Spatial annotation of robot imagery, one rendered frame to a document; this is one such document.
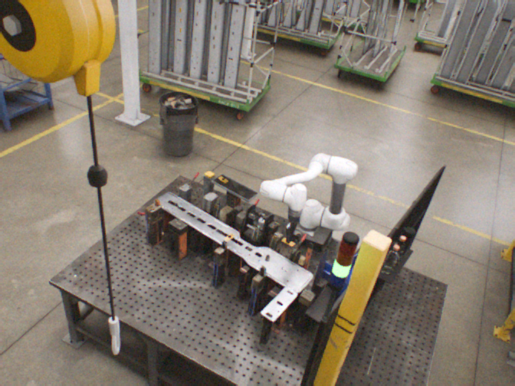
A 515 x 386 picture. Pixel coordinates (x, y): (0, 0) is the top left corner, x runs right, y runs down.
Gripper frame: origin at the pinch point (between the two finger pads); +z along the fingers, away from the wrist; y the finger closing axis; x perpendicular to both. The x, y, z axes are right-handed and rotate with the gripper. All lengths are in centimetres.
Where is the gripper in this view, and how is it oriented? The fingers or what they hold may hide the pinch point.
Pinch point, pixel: (289, 237)
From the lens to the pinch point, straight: 299.5
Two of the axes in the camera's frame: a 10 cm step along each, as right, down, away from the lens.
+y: -5.8, 4.3, -6.9
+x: 8.1, 4.2, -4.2
